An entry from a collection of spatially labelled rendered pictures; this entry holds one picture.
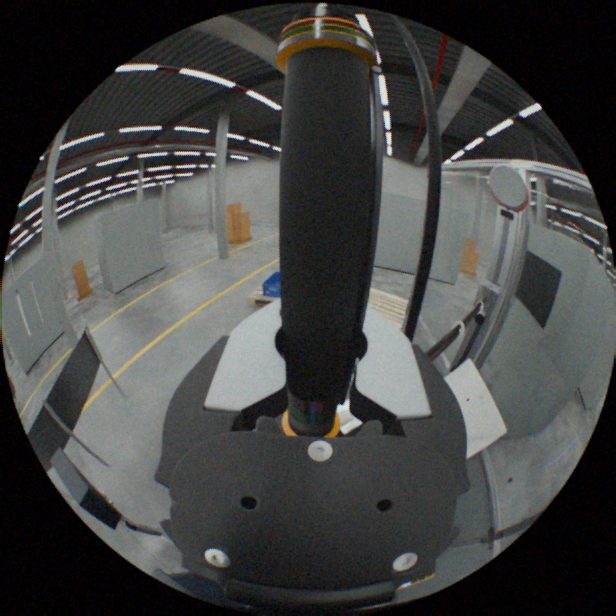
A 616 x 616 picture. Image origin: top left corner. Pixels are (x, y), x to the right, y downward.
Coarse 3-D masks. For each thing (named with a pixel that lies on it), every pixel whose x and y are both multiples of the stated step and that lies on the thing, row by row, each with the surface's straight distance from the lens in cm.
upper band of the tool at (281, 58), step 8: (320, 24) 11; (328, 24) 11; (288, 32) 11; (304, 32) 10; (360, 32) 11; (368, 32) 12; (304, 40) 10; (312, 40) 9; (320, 40) 9; (328, 40) 9; (336, 40) 9; (344, 40) 10; (288, 48) 10; (296, 48) 10; (304, 48) 10; (344, 48) 10; (352, 48) 10; (360, 48) 10; (280, 56) 10; (288, 56) 10; (360, 56) 13; (368, 56) 10; (280, 64) 11; (368, 64) 10; (376, 64) 11; (368, 72) 11
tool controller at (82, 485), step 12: (60, 456) 94; (60, 468) 91; (72, 468) 85; (72, 480) 83; (84, 480) 81; (72, 492) 82; (84, 492) 77; (96, 492) 83; (84, 504) 79; (96, 504) 81; (108, 504) 84; (96, 516) 83; (108, 516) 86; (120, 516) 89
